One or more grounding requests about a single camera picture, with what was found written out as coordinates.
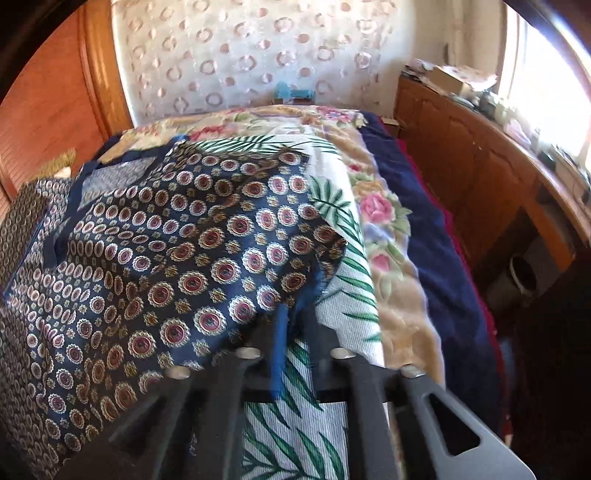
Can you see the grey waste bin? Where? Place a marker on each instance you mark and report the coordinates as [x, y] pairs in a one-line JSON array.
[[521, 272]]

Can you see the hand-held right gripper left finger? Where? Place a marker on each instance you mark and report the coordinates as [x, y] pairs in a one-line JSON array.
[[278, 350]]

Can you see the small blue toy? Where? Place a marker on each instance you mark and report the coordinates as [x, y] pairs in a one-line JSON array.
[[292, 93]]

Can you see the navy medallion print garment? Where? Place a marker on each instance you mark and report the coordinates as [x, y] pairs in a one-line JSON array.
[[184, 258]]

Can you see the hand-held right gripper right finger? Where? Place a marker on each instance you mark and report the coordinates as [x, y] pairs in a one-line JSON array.
[[330, 364]]

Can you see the window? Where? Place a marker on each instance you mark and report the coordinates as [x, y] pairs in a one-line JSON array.
[[545, 74]]

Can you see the white curtain with circles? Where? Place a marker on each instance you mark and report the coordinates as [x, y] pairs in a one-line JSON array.
[[258, 50]]

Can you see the navy blue blanket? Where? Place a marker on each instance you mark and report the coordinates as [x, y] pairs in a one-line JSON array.
[[429, 249]]

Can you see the beige floral blanket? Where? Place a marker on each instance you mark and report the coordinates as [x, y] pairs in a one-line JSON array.
[[392, 295]]

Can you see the cardboard box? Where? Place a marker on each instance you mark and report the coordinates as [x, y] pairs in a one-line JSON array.
[[455, 79]]

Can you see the wooden cabinet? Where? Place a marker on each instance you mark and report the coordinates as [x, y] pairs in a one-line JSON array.
[[466, 147]]

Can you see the white palm leaf blanket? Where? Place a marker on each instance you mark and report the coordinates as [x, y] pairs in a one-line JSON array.
[[341, 286]]

